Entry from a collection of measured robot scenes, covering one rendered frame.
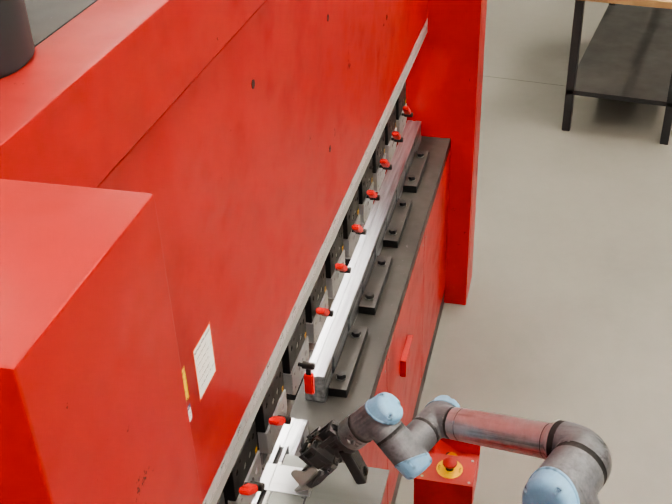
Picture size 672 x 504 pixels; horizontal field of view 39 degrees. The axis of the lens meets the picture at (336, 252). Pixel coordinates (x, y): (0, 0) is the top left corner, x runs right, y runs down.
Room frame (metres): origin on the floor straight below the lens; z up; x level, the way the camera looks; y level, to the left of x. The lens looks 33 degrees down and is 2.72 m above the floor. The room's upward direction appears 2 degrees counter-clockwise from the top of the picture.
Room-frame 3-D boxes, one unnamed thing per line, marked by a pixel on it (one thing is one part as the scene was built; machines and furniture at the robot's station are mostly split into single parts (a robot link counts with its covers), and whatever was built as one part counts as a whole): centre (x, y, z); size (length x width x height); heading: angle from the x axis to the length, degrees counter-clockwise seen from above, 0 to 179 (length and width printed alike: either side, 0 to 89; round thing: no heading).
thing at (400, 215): (2.98, -0.23, 0.89); 0.30 x 0.05 x 0.03; 165
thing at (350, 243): (2.38, -0.02, 1.26); 0.15 x 0.09 x 0.17; 165
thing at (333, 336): (2.86, -0.14, 0.92); 1.68 x 0.06 x 0.10; 165
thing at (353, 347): (2.21, -0.03, 0.89); 0.30 x 0.05 x 0.03; 165
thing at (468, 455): (1.91, -0.29, 0.75); 0.20 x 0.16 x 0.18; 165
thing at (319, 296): (2.00, 0.09, 1.26); 0.15 x 0.09 x 0.17; 165
